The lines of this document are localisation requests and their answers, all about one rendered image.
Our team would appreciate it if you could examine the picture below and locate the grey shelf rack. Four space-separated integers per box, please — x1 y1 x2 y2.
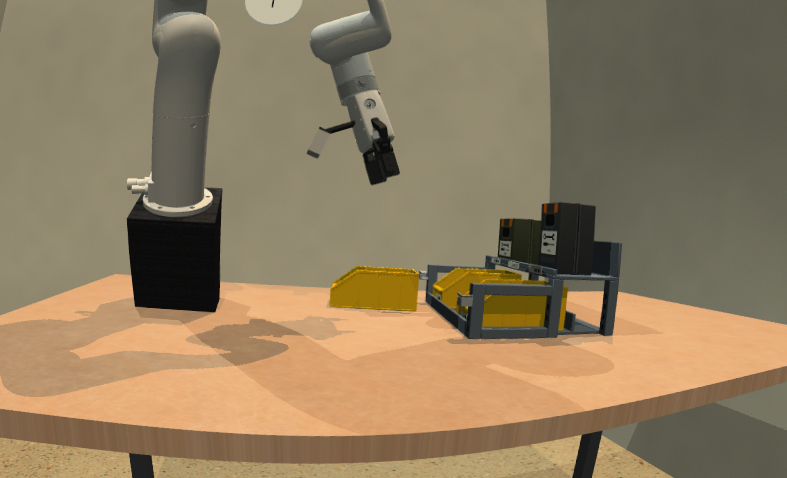
419 241 622 339

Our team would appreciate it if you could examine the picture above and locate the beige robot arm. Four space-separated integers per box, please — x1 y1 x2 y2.
127 0 392 217

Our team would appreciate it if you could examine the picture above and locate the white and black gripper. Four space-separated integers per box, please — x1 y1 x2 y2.
341 89 400 185

